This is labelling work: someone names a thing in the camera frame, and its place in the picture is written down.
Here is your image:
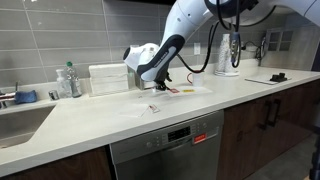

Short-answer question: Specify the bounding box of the stainless steel dishwasher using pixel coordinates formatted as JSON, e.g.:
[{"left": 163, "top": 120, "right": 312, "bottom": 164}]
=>
[{"left": 110, "top": 111, "right": 224, "bottom": 180}]

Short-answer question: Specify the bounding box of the small metal cup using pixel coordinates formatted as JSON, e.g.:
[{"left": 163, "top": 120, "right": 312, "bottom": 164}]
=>
[{"left": 48, "top": 90, "right": 59, "bottom": 101}]

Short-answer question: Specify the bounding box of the small sugar packet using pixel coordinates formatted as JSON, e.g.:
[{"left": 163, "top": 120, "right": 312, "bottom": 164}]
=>
[{"left": 149, "top": 104, "right": 160, "bottom": 113}]

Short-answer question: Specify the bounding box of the white round cup tray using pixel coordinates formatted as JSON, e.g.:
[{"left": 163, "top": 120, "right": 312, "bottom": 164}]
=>
[{"left": 214, "top": 70, "right": 240, "bottom": 77}]

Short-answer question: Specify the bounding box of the short patterned paper cup stack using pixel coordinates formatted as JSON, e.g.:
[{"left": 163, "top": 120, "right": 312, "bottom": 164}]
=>
[{"left": 225, "top": 49, "right": 235, "bottom": 73}]

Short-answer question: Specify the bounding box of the clear soap dispenser bottle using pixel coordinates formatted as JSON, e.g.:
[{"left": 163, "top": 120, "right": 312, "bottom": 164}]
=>
[{"left": 56, "top": 69, "right": 68, "bottom": 98}]

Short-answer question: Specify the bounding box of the red orange lid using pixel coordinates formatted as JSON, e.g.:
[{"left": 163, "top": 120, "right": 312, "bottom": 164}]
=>
[{"left": 170, "top": 88, "right": 179, "bottom": 93}]

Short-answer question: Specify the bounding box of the blue sponge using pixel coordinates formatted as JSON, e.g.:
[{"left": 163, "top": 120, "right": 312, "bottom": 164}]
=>
[{"left": 15, "top": 90, "right": 37, "bottom": 104}]

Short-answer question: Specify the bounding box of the metal napkin dispenser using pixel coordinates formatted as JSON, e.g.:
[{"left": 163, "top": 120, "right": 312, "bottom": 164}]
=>
[{"left": 128, "top": 68, "right": 156, "bottom": 90}]

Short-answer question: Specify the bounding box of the stack of white paper towels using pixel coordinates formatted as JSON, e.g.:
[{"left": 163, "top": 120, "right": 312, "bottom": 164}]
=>
[{"left": 89, "top": 63, "right": 129, "bottom": 95}]

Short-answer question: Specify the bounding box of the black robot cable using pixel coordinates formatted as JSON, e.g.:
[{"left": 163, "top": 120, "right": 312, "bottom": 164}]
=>
[{"left": 176, "top": 0, "right": 278, "bottom": 74}]

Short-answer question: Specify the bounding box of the white cup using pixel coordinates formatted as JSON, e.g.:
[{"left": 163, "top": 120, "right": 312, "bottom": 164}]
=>
[{"left": 192, "top": 73, "right": 204, "bottom": 87}]

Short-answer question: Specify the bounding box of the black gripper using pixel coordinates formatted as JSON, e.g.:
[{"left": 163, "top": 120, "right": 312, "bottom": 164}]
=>
[{"left": 155, "top": 73, "right": 172, "bottom": 90}]

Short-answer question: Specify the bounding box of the clear plastic water bottle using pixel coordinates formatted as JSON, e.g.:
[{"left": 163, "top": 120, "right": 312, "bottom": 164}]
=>
[{"left": 66, "top": 61, "right": 82, "bottom": 98}]

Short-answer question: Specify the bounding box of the black object on board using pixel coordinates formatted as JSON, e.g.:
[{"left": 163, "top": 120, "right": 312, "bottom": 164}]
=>
[{"left": 271, "top": 73, "right": 287, "bottom": 82}]

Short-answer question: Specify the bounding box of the white right wall outlet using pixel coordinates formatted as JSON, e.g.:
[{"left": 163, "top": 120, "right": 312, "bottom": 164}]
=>
[{"left": 194, "top": 43, "right": 201, "bottom": 55}]

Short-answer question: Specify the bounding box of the dark wood cabinet door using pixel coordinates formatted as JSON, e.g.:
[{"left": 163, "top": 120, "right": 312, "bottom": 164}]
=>
[{"left": 217, "top": 80, "right": 320, "bottom": 180}]

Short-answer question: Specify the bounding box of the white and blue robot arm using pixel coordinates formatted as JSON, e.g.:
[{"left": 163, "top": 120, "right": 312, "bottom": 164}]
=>
[{"left": 123, "top": 0, "right": 320, "bottom": 91}]

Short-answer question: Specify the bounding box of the tall patterned paper cup stack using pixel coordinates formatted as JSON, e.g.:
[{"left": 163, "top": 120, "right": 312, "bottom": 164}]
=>
[{"left": 217, "top": 34, "right": 230, "bottom": 72}]

